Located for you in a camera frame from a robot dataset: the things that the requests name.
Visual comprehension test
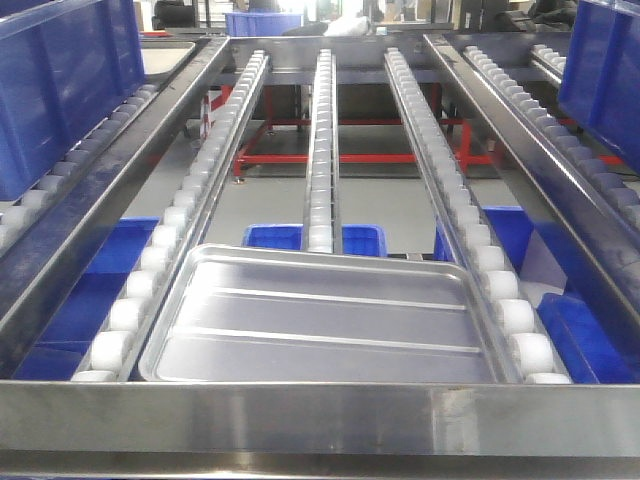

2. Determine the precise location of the silver metal tray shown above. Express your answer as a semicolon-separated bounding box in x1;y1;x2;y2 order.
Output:
138;244;502;383

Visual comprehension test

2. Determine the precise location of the silver tray far left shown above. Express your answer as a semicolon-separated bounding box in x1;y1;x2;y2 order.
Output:
141;39;196;81

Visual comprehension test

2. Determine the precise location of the centre white roller track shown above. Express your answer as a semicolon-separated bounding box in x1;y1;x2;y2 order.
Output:
302;49;343;254

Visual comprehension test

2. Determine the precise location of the white roller track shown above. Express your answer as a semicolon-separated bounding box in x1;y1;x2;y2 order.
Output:
302;49;343;254
71;49;269;382
384;47;572;384

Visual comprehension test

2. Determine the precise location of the blue bin below centre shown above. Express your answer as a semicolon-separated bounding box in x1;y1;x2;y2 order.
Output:
242;224;387;257

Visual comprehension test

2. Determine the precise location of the blue bin below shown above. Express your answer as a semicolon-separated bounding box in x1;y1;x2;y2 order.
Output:
434;206;639;384
13;216;159;380
242;224;387;257

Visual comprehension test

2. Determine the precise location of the right white roller track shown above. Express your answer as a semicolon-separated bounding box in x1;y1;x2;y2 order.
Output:
384;47;572;384

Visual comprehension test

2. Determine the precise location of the distant blue crate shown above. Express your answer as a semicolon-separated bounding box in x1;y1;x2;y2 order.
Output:
225;11;303;37

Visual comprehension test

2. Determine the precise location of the left white roller track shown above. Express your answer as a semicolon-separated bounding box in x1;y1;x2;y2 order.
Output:
71;49;269;382

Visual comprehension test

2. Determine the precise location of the blue bin below left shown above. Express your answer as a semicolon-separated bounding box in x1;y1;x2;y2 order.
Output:
13;216;159;380

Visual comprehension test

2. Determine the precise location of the blue bin below right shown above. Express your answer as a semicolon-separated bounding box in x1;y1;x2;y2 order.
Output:
434;206;639;384

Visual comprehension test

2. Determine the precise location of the far-right roller track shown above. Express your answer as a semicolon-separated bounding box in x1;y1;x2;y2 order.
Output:
464;45;639;229

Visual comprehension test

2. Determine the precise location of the far-left roller track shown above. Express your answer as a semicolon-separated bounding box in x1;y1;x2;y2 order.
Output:
1;84;157;254

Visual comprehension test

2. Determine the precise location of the large blue bin left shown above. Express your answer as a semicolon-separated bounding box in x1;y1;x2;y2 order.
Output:
1;1;144;201

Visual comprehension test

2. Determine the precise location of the large blue bin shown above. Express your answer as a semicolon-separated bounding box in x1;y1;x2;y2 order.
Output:
558;1;639;171
1;1;144;201

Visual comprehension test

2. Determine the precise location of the large blue bin right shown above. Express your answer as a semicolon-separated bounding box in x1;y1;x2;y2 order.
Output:
558;1;639;171

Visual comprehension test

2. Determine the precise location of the steel rack front beam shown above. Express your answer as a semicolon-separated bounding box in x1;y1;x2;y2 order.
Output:
1;381;639;478

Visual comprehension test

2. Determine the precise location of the left steel divider rail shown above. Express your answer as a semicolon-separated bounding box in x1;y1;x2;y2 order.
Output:
1;37;230;379

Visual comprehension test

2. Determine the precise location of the steel divider rail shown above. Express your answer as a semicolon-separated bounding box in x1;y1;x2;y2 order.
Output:
1;37;230;379
424;35;639;329

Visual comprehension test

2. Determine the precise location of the right steel divider rail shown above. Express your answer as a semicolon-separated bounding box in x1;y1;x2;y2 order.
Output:
424;35;639;329

